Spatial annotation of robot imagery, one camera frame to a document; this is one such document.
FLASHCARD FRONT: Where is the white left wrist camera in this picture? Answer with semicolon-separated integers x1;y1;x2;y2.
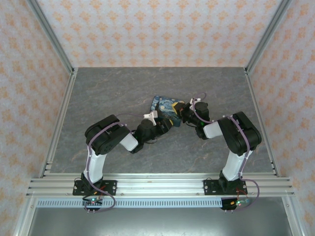
142;110;158;126

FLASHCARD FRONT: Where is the aluminium frame post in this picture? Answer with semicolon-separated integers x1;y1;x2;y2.
244;0;293;74
26;0;76;74

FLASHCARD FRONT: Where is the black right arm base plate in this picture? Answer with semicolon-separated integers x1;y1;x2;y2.
203;179;249;196

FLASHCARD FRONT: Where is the aluminium frame leg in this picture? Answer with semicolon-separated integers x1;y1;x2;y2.
283;196;310;236
12;196;37;236

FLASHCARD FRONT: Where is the aluminium mounting rail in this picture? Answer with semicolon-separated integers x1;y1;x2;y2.
26;173;295;197

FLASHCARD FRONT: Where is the white slotted cable duct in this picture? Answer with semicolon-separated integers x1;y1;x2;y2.
36;198;251;209

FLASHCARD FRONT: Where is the grey metal sheet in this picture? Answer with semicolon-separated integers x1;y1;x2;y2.
26;207;300;236

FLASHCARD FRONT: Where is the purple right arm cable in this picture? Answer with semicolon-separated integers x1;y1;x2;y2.
191;92;261;212

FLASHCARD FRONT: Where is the aluminium side rail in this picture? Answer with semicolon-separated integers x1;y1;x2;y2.
244;68;281;178
39;68;79;178

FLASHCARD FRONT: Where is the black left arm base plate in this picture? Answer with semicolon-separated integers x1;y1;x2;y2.
72;180;118;196

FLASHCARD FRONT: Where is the starry night print box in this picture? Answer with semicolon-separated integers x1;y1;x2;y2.
148;95;186;128

